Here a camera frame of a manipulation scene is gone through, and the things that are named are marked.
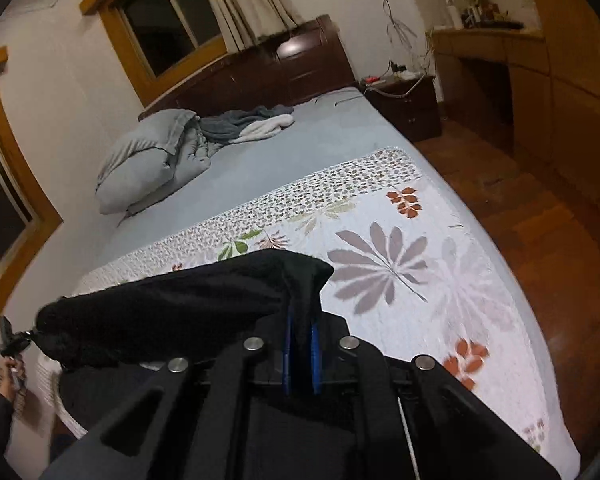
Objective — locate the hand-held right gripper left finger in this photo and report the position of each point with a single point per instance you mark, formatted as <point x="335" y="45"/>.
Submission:
<point x="289" y="360"/>

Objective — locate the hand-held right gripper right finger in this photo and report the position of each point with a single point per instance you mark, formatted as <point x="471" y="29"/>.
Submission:
<point x="316" y="360"/>

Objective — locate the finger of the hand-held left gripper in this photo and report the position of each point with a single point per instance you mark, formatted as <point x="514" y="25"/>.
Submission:
<point x="29" y="335"/>

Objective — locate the black pants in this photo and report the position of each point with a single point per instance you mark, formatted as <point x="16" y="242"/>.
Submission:
<point x="180" y="305"/>

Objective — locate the person's left hand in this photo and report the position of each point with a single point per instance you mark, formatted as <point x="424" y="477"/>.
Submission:
<point x="14" y="377"/>

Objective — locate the white floral blanket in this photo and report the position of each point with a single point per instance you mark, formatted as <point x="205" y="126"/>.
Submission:
<point x="405" y="270"/>

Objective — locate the wood-framed window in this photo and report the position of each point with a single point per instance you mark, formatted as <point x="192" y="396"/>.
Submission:
<point x="170" y="15"/>
<point x="5" y="200"/>

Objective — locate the bed with blue sheet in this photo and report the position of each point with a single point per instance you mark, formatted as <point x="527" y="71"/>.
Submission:
<point x="280" y="160"/>

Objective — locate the grey pillow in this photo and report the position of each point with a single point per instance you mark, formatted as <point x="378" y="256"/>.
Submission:
<point x="140" y="160"/>

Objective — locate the grey and white garment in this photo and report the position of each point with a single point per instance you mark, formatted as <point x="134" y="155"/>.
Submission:
<point x="250" y="122"/>

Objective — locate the dark wooden nightstand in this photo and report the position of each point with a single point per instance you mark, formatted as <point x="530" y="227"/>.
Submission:
<point x="410" y="110"/>

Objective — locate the white power strip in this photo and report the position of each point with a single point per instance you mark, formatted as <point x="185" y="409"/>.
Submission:
<point x="373" y="80"/>

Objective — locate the dark wooden headboard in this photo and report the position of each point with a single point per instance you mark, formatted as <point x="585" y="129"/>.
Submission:
<point x="260" y="75"/>

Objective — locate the beige hanging curtain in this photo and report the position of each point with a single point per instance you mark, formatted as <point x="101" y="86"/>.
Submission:
<point x="240" y="0"/>

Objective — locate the wooden desk cabinet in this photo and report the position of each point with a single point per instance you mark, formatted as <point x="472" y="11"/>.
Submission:
<point x="555" y="85"/>

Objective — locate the white bottle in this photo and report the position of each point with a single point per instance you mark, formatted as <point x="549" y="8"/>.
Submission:
<point x="451" y="12"/>

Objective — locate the small potted plant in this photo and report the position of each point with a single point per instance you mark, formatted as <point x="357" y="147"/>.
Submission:
<point x="480" y="7"/>

